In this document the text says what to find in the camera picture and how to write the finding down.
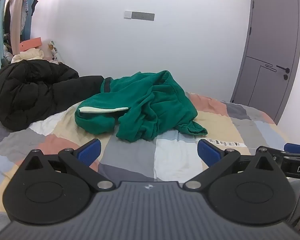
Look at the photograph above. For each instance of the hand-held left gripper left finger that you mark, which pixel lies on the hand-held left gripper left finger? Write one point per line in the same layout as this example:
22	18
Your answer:
88	152

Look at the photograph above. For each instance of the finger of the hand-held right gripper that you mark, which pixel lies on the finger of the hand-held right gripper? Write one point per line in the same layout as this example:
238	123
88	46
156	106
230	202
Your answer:
297	148

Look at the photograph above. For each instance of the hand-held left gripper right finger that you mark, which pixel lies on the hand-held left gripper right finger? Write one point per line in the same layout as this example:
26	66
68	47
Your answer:
210	152

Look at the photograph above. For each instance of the green sweatshirt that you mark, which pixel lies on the green sweatshirt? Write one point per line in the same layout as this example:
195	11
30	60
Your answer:
152	100

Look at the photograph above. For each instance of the rack of hanging clothes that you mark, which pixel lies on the rack of hanging clothes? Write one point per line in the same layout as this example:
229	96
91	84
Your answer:
0	17

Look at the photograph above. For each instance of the person's grey clothing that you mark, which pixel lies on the person's grey clothing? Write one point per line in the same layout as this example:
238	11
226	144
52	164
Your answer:
296	200

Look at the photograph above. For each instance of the patchwork blanket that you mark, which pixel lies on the patchwork blanket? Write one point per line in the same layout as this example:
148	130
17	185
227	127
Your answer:
130	152

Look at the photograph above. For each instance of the black puffer jacket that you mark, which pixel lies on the black puffer jacket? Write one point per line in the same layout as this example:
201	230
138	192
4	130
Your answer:
27	90

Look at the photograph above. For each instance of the floral patterned bag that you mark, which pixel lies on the floral patterned bag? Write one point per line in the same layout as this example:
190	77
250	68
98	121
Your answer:
52	47

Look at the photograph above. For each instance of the cream cloth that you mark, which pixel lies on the cream cloth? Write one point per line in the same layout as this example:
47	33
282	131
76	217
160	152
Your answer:
30	55

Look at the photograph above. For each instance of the grey door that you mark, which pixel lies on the grey door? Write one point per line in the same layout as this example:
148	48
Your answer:
272	30

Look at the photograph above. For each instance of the pink box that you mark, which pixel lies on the pink box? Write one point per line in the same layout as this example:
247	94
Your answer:
30	44

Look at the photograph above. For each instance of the wall switch panel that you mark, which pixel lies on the wall switch panel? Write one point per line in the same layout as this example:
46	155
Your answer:
140	15

